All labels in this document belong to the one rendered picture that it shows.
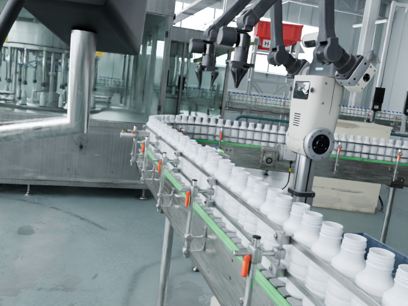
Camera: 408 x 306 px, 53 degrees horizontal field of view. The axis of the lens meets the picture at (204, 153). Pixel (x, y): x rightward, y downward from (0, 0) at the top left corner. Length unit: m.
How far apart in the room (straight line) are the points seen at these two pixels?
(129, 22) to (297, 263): 0.66
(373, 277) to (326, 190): 5.07
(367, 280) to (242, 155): 2.53
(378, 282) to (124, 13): 0.56
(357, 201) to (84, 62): 5.73
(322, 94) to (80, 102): 1.76
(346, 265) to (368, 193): 5.21
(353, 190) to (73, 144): 3.62
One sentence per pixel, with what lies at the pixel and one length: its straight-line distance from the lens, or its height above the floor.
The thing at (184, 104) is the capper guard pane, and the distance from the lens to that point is 6.77.
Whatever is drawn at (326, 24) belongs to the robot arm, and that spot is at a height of 1.69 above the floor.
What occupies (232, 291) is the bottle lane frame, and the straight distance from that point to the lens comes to 1.06.
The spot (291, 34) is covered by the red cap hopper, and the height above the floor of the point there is 2.60.
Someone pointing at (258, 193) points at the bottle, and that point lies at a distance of 1.00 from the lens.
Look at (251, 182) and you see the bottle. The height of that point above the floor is 1.15.
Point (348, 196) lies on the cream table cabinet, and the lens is 5.83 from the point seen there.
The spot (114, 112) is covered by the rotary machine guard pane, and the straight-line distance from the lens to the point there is 4.69.
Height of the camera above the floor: 1.37
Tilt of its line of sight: 9 degrees down
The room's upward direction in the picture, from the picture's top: 7 degrees clockwise
